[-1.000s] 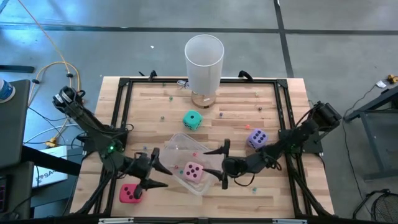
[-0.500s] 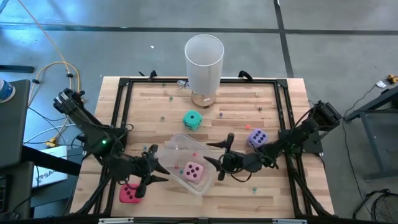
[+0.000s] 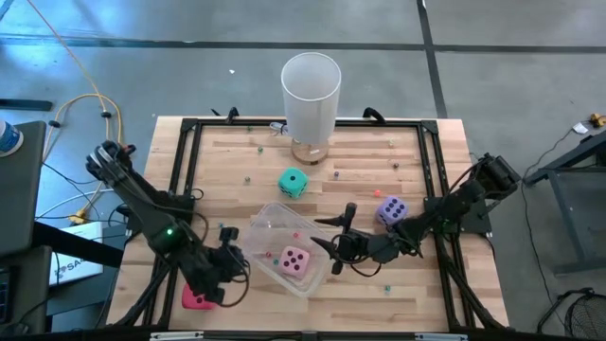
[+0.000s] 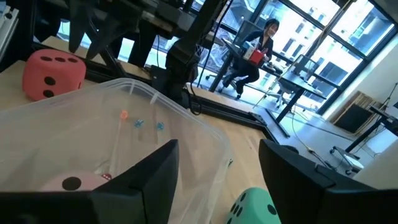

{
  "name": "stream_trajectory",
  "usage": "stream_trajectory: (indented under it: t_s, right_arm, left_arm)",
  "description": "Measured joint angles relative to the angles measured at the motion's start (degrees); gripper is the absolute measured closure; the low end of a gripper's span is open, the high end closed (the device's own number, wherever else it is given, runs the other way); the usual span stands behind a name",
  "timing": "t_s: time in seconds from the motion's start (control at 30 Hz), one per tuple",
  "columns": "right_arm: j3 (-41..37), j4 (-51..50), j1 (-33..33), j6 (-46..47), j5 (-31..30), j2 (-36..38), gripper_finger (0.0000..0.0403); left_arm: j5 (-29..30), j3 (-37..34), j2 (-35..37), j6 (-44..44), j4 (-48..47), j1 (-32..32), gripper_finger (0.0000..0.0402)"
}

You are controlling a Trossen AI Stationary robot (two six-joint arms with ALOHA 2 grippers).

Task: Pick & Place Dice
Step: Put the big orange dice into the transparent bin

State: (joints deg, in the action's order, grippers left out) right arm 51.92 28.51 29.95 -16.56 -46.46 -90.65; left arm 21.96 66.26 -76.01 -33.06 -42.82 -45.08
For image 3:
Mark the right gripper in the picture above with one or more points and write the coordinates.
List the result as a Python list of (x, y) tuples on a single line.
[(367, 246)]

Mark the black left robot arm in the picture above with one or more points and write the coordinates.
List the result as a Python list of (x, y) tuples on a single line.
[(142, 208)]

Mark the grey desk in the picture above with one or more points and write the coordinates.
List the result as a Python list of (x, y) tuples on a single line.
[(19, 199)]

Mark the yellow connector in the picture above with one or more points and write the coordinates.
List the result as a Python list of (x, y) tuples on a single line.
[(597, 120)]

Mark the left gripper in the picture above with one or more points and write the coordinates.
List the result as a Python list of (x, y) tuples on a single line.
[(218, 265)]

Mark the black side stand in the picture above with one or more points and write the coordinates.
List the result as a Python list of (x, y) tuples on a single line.
[(558, 163)]

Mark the black floor bar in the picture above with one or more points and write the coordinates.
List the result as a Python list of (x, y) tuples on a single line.
[(26, 105)]

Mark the white shade table lamp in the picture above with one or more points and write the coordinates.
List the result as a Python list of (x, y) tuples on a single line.
[(310, 104)]

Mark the white paper tag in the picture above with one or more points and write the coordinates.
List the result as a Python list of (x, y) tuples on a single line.
[(580, 128)]

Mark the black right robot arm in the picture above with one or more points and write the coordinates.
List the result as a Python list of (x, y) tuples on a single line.
[(473, 194)]

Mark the large teal foam die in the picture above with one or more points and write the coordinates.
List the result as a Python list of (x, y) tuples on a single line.
[(298, 187)]

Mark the black fan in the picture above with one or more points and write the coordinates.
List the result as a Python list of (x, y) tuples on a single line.
[(589, 317)]

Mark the large purple foam die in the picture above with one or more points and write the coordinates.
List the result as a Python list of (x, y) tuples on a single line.
[(392, 210)]

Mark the silver metal bracket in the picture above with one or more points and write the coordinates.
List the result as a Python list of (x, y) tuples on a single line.
[(440, 337), (175, 336)]

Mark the large red foam die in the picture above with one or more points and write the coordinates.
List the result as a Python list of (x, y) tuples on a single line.
[(191, 300)]

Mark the white blue can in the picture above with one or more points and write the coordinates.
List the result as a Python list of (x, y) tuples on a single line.
[(8, 137)]

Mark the yellow plug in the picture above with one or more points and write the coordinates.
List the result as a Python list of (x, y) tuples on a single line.
[(78, 217)]

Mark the large pink foam die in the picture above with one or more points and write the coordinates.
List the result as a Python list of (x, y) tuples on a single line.
[(293, 261)]

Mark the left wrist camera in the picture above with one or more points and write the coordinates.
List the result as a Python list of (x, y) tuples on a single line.
[(229, 236)]

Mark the black aluminium table frame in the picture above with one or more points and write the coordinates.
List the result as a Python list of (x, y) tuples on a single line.
[(213, 124)]

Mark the white cardboard box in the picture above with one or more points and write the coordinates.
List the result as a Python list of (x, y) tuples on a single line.
[(76, 256)]

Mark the clear plastic container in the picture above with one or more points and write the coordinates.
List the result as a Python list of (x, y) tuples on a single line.
[(258, 239)]

